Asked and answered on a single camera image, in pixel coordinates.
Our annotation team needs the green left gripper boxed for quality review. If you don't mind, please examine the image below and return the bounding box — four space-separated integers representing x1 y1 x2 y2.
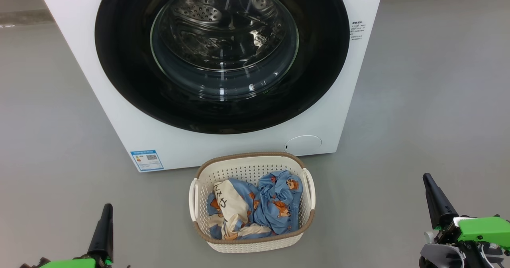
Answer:
38 203 114 268

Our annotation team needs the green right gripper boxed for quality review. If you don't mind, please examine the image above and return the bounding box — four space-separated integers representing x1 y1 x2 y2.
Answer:
422 173 510 268

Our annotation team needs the cream printed garment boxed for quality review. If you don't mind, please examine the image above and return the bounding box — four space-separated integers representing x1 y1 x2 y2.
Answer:
214 179 275 240

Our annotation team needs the blue bear print garment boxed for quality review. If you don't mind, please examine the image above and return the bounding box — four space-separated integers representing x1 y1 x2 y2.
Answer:
207 170 303 240

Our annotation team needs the black round glass washer door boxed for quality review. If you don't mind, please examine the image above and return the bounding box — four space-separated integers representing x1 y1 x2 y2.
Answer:
94 0 350 135

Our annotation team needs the white front-load washing machine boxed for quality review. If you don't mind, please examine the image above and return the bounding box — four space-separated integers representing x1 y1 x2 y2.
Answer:
34 0 386 173

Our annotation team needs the steel washing machine drum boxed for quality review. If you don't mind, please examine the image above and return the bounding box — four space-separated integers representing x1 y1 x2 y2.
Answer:
151 0 299 101

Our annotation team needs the blue energy label sticker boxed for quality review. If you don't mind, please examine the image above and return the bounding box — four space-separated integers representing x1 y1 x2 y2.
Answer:
130 150 164 171

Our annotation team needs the round white filter cover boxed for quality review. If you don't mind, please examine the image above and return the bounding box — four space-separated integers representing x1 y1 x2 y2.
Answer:
284 135 322 156

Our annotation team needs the cream perforated laundry basket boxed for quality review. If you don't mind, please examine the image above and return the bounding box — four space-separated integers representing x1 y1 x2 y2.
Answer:
188 152 316 254

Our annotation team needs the small printed text label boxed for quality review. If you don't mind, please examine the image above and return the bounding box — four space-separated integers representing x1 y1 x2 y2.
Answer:
350 20 364 41

